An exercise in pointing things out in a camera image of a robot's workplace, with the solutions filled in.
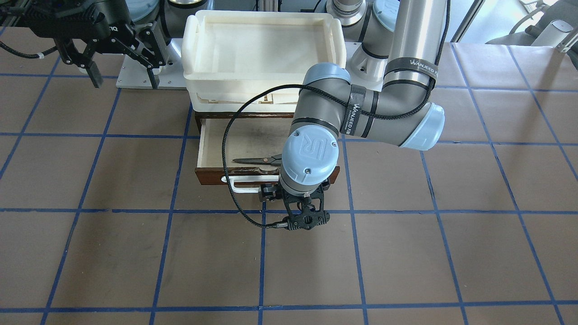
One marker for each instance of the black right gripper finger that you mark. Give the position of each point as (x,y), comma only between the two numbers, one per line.
(144,44)
(71,56)

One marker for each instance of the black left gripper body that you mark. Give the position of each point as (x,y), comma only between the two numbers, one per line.
(267,193)

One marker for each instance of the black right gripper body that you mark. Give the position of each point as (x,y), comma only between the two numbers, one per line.
(104,22)

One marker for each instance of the scissors with orange handles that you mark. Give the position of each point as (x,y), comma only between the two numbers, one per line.
(272,160)

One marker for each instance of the light wooden drawer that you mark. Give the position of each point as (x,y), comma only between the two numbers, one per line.
(247,138)

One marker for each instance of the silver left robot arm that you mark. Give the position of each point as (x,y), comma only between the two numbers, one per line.
(329,105)

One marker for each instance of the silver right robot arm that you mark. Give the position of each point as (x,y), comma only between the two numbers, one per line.
(170,14)

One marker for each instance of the white plastic tray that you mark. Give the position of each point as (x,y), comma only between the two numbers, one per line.
(228,56)

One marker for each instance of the dark wooden cabinet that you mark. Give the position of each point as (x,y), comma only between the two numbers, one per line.
(245,114)

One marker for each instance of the white drawer handle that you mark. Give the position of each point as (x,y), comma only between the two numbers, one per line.
(249,184)

